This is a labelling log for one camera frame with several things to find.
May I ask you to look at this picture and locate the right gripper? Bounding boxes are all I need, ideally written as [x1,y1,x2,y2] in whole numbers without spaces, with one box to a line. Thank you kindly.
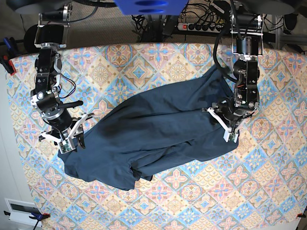
[38,100,85,152]

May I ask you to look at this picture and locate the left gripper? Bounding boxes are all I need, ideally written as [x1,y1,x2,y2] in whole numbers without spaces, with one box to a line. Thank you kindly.
[201,97,254,133]

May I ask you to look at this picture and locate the dark navy t-shirt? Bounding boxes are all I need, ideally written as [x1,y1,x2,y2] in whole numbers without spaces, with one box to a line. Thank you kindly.
[58,67,238,191]

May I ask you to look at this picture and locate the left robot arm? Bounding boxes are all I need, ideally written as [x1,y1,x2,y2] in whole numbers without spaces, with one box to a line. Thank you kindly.
[207,1,263,135]

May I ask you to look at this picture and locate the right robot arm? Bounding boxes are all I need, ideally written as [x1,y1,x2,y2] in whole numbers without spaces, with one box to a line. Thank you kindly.
[30,0,93,154]

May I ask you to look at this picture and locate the patterned colourful tablecloth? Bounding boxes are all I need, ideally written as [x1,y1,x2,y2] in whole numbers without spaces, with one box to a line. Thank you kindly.
[4,44,307,230]

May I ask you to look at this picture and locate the blue orange clamp bottom-left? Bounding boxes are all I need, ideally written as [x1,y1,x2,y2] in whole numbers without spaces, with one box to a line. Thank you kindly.
[4,211,50,230]

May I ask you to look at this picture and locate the white power strip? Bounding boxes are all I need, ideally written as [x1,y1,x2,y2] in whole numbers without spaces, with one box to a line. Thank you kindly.
[177,23,222,33]

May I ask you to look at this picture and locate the black round object top-right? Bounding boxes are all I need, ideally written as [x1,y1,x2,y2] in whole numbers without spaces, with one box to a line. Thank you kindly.
[283,13,298,31]

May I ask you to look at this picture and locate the black round stool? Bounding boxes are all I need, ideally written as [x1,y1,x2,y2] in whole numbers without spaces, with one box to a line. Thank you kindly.
[24,24,39,54]

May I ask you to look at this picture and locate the blue orange clamp top-left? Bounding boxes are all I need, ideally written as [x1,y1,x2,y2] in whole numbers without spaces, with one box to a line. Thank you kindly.
[0,37,17,76]

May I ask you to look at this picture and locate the orange clamp bottom-right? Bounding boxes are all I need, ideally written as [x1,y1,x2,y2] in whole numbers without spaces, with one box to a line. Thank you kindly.
[296,213,307,218]

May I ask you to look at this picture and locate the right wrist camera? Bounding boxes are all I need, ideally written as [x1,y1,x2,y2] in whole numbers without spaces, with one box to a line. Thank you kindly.
[58,139,73,154]

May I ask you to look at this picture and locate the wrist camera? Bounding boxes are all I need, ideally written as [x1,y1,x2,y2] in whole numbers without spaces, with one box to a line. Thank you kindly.
[223,130,239,143]
[58,139,73,154]

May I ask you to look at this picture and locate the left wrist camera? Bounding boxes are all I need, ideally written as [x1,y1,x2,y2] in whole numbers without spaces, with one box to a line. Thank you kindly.
[223,130,239,143]

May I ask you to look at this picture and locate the white wall vent panel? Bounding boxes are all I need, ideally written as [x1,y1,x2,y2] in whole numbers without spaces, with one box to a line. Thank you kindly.
[4,198,40,227]

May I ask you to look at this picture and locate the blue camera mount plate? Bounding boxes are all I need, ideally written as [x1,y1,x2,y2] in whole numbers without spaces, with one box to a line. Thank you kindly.
[114,0,188,15]

